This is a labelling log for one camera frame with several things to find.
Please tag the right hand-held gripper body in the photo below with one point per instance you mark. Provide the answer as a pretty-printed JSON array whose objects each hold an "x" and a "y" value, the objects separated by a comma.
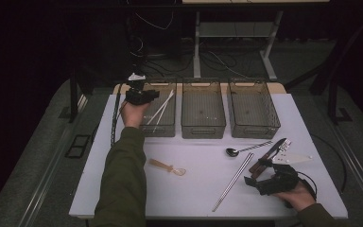
[{"x": 279, "y": 183}]

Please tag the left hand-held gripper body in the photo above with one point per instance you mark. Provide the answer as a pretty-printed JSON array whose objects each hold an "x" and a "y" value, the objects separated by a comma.
[{"x": 136, "y": 96}]

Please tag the white chopstick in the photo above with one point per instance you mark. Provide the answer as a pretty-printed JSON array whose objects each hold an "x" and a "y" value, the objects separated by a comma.
[
  {"x": 160, "y": 107},
  {"x": 163, "y": 113}
]

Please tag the metal chopstick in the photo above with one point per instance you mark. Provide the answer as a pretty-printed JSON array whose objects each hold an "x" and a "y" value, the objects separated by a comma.
[
  {"x": 235, "y": 183},
  {"x": 232, "y": 182}
]

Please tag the smoked transparent plastic basket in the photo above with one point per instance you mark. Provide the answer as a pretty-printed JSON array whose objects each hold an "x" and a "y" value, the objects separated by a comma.
[
  {"x": 203, "y": 107},
  {"x": 252, "y": 107},
  {"x": 167, "y": 126}
]

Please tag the wooden spoon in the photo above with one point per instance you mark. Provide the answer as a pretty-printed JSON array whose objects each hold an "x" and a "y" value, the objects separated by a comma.
[{"x": 160, "y": 165}]

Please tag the person's left hand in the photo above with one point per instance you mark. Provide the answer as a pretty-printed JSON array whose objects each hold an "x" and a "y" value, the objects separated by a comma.
[{"x": 134, "y": 115}]

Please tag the person's right hand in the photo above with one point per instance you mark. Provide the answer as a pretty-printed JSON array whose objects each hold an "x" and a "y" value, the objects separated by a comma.
[{"x": 299, "y": 197}]

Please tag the metal spoon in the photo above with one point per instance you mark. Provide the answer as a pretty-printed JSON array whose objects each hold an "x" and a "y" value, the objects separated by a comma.
[{"x": 232, "y": 152}]

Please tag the black metal stand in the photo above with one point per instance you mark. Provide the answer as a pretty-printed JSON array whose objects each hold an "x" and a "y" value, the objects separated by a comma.
[
  {"x": 73, "y": 101},
  {"x": 332, "y": 104}
]

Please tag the desk with grey metal legs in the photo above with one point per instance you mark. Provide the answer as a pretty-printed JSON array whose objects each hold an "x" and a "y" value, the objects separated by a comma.
[{"x": 197, "y": 47}]

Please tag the metal floor rail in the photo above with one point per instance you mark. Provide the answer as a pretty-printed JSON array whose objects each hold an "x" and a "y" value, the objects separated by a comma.
[
  {"x": 359, "y": 170},
  {"x": 48, "y": 167}
]

